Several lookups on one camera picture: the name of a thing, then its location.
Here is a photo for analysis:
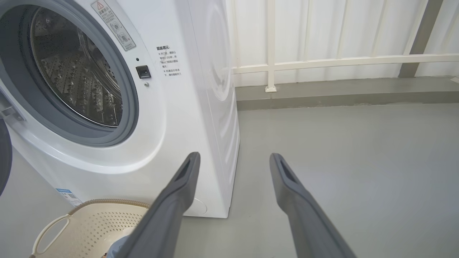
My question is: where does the white metal railing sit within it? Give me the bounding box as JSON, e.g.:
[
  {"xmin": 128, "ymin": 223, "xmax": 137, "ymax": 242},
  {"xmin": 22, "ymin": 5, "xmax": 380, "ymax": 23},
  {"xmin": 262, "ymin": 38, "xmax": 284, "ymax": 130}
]
[{"xmin": 226, "ymin": 0, "xmax": 459, "ymax": 93}]

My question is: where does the round black glass washer door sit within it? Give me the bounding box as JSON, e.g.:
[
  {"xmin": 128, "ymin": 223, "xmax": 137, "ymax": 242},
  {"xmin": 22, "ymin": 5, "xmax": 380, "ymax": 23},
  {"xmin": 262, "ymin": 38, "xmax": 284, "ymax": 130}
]
[{"xmin": 0, "ymin": 118, "xmax": 13, "ymax": 196}]

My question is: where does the blue energy label sticker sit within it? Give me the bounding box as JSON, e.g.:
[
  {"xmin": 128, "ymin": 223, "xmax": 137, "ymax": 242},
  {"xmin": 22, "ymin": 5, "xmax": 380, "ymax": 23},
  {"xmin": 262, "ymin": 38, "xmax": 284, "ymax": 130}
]
[{"xmin": 56, "ymin": 188, "xmax": 83, "ymax": 207}]

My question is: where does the steel washer drum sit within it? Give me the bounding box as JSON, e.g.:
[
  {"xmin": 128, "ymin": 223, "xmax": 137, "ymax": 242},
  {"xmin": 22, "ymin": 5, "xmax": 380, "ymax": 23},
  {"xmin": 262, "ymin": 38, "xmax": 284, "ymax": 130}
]
[{"xmin": 30, "ymin": 7, "xmax": 123, "ymax": 128}]

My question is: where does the round white filter cover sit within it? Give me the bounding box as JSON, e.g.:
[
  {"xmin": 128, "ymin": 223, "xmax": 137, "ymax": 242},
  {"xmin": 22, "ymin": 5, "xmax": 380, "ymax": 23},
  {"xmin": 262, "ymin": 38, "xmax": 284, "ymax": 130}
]
[{"xmin": 186, "ymin": 198, "xmax": 208, "ymax": 216}]

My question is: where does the cream perforated laundry basket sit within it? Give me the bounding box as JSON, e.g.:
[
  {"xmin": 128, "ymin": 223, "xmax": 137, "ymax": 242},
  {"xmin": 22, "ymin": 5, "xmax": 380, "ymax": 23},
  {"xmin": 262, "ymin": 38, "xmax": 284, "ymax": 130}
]
[{"xmin": 29, "ymin": 199, "xmax": 151, "ymax": 258}]

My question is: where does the white warning sticker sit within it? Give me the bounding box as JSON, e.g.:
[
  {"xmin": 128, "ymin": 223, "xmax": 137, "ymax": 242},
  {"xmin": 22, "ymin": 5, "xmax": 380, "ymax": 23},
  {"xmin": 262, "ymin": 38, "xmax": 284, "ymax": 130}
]
[{"xmin": 91, "ymin": 0, "xmax": 136, "ymax": 51}]

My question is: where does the white front-load washing machine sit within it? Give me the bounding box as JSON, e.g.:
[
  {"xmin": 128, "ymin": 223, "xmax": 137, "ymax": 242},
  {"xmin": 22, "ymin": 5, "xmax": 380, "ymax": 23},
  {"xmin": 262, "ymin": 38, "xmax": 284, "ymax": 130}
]
[{"xmin": 0, "ymin": 0, "xmax": 240, "ymax": 218}]

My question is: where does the blue garment with orange print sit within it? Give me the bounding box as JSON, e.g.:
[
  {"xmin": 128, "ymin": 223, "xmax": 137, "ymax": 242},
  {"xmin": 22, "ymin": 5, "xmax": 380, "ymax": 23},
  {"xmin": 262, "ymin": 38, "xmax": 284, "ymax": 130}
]
[{"xmin": 102, "ymin": 235, "xmax": 134, "ymax": 258}]

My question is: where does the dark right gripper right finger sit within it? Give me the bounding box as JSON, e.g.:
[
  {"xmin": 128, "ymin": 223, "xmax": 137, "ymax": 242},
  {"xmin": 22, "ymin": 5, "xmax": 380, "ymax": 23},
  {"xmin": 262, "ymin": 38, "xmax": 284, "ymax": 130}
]
[{"xmin": 270, "ymin": 153, "xmax": 355, "ymax": 258}]

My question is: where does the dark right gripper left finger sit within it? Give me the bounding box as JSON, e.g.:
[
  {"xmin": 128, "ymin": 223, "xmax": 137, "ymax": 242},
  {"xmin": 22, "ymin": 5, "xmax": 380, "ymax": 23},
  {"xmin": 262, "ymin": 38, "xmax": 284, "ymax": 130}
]
[{"xmin": 115, "ymin": 152, "xmax": 201, "ymax": 258}]

